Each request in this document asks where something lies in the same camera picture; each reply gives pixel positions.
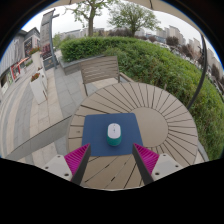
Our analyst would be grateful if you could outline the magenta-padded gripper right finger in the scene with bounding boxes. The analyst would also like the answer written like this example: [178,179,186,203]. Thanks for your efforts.
[131,142,184,187]

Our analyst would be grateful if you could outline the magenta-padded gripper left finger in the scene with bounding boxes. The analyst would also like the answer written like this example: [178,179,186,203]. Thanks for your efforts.
[41,143,92,187]

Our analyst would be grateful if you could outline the white and teal computer mouse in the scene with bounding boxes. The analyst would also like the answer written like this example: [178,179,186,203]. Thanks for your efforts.
[106,122,123,147]

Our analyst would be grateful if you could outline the blue rectangular mouse pad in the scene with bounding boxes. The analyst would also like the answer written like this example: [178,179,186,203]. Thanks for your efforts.
[81,112,145,158]

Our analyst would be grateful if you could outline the white flower planter box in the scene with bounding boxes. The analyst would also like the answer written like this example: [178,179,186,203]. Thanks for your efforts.
[28,47,45,71]
[29,71,50,105]

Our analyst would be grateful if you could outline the green hedge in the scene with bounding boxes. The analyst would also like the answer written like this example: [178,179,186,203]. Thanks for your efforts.
[59,35,224,161]

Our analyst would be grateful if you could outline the dark curved parasol pole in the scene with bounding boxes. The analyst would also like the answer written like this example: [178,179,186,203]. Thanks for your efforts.
[185,33,208,111]

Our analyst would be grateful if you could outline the wooden slatted chair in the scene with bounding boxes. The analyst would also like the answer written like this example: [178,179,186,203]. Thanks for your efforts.
[79,55,134,98]

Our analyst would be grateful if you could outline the grey storefront building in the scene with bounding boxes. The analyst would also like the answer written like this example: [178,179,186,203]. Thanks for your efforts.
[0,27,41,96]

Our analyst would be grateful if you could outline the distant apartment buildings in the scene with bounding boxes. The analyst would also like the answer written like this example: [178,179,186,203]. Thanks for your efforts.
[156,24,223,78]

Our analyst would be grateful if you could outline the bare-trunked leafy tree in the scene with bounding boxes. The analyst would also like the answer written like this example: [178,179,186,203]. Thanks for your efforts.
[66,0,116,38]

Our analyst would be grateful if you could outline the round-crowned green tree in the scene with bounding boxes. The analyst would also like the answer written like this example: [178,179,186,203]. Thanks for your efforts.
[107,1,162,38]

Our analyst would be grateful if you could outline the beige parasol canopy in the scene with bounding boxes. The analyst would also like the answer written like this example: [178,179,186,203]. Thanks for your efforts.
[49,0,201,22]

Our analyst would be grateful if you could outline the tall grey sign post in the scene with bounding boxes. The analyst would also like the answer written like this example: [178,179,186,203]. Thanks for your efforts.
[39,8,60,70]

